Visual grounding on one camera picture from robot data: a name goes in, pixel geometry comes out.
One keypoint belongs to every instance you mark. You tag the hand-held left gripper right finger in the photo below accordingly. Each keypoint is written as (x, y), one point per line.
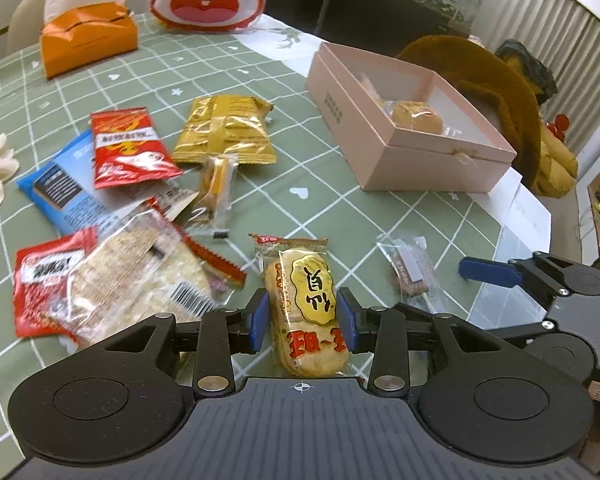
(346, 319)

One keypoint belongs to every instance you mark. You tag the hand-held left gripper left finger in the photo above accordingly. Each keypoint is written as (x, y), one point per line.
(257, 325)

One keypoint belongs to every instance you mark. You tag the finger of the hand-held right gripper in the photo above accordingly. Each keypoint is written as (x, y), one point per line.
(527, 331)
(485, 270)

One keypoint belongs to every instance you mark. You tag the yellow-label rice cracker packet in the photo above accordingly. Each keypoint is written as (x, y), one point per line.
(305, 300)

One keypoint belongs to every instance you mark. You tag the small clear yellow snack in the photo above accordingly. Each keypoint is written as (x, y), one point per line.
(215, 185)

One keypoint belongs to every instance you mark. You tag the pink cardboard box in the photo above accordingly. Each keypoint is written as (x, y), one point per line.
(375, 145)

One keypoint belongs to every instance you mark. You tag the red snack packet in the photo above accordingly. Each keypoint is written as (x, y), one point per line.
(130, 150)
(40, 280)

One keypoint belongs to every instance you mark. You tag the small clear purple wrapped snack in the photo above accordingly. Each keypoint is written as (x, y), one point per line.
(410, 270)

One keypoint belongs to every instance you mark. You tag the green checked tablecloth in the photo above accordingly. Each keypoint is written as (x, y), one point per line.
(330, 210)

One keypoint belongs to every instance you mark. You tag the large clear rice cracker packet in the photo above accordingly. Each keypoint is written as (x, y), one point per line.
(145, 270)

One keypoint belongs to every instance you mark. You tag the yellow plush toy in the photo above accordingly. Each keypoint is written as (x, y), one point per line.
(557, 165)

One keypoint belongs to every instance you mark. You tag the wrapped round bun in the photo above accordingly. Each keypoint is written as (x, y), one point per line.
(416, 117)

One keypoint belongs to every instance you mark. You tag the brown plush toy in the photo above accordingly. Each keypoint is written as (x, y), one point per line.
(500, 80)

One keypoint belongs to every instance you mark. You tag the yellow snack packet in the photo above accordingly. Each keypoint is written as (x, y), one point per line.
(225, 130)

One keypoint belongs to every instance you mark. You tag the dark green cushion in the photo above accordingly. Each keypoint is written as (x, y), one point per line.
(527, 67)

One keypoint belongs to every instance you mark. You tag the blue snack packet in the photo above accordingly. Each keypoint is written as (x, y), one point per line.
(55, 190)

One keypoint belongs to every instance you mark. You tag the grey curtain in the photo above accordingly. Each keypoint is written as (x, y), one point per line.
(555, 5)

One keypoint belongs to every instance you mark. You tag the orange tissue box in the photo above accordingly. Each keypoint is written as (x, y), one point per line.
(85, 42)

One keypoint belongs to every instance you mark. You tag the white chair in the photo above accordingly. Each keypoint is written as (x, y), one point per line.
(25, 15)

